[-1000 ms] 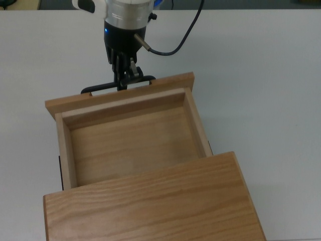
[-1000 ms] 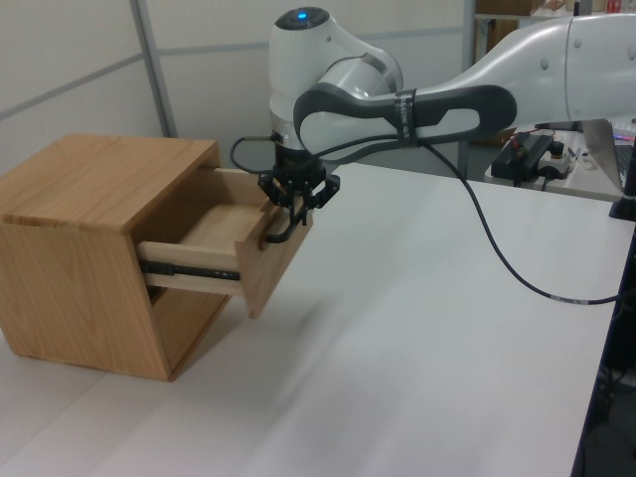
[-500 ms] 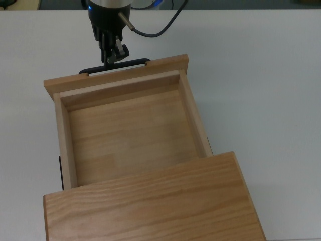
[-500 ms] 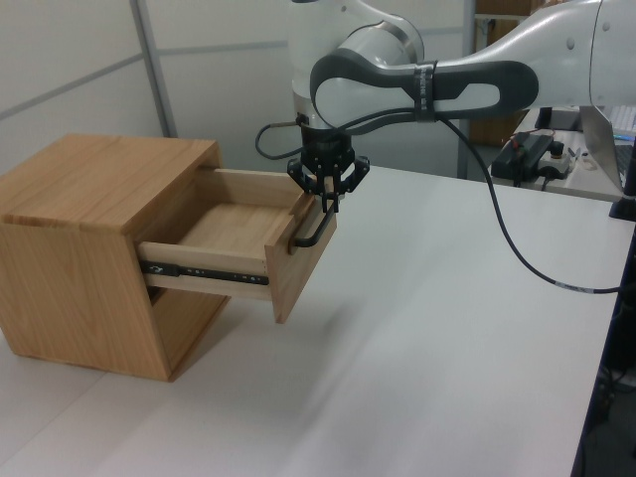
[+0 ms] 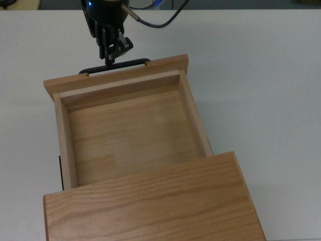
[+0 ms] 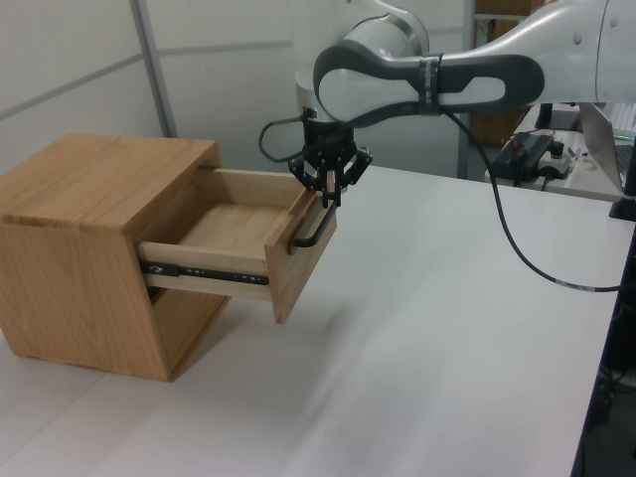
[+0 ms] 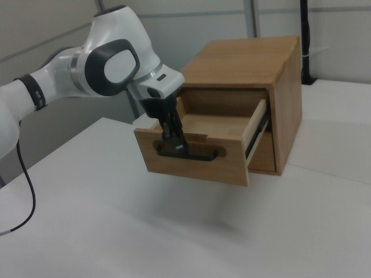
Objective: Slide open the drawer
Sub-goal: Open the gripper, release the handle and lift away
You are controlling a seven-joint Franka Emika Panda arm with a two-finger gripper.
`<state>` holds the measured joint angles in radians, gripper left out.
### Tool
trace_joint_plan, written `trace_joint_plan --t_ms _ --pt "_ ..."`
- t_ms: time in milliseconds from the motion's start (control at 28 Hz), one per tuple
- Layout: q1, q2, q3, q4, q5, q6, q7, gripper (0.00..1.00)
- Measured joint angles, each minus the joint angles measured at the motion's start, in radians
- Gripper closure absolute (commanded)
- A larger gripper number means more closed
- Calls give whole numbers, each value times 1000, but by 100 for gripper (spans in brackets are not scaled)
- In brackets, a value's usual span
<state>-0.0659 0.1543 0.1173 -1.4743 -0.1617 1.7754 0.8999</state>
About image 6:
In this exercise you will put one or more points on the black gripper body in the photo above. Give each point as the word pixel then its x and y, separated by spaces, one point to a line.
pixel 328 141

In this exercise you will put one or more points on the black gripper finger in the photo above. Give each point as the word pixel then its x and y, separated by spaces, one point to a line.
pixel 310 174
pixel 355 166

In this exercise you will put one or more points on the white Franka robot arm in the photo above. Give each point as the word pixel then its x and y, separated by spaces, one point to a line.
pixel 571 59

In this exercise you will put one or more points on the black metal drawer slide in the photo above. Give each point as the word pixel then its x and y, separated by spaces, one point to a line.
pixel 208 272

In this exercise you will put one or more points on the wooden two-drawer cabinet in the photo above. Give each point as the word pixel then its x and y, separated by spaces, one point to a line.
pixel 74 278

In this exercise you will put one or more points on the brown cardboard box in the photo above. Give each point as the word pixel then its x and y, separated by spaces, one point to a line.
pixel 497 126

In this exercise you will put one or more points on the black electronic box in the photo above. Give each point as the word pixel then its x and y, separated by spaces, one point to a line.
pixel 526 151

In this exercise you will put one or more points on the grey emergency stop button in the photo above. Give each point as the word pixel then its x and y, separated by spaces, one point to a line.
pixel 559 161

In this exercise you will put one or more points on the scissors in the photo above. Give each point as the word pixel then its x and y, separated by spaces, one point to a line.
pixel 581 158

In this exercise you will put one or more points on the white desk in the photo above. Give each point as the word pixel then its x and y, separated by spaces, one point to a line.
pixel 581 189

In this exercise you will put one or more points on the silver laptop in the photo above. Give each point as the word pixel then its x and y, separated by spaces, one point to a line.
pixel 598 139

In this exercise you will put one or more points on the grey partition frame post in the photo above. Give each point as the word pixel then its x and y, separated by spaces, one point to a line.
pixel 156 69
pixel 466 124

